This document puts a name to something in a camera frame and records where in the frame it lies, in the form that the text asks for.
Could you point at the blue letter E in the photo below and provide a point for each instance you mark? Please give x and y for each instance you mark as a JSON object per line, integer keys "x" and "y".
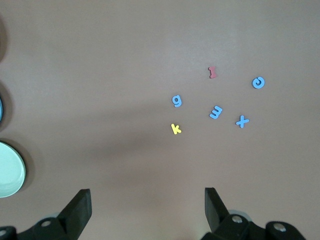
{"x": 214, "y": 114}

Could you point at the blue lowercase g letter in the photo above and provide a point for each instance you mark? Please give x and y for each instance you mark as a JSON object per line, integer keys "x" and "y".
{"x": 177, "y": 102}

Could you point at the blue letter X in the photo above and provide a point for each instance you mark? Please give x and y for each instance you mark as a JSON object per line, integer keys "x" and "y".
{"x": 242, "y": 121}

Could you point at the light green plate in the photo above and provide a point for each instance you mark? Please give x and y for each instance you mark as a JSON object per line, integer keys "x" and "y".
{"x": 10, "y": 170}

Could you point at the yellow letter k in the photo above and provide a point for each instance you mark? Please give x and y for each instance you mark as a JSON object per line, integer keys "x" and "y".
{"x": 175, "y": 128}

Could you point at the red letter I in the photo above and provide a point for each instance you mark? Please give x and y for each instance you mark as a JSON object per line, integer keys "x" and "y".
{"x": 212, "y": 72}

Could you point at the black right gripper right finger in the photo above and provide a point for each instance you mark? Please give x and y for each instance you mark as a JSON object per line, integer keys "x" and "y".
{"x": 217, "y": 217}

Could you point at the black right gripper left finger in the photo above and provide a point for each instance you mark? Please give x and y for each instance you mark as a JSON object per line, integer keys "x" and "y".
{"x": 72, "y": 217}

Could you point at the blue plate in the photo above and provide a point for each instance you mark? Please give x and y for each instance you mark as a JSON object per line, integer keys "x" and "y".
{"x": 0, "y": 107}

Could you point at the blue capital G letter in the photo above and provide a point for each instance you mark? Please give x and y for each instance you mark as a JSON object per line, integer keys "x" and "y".
{"x": 255, "y": 84}

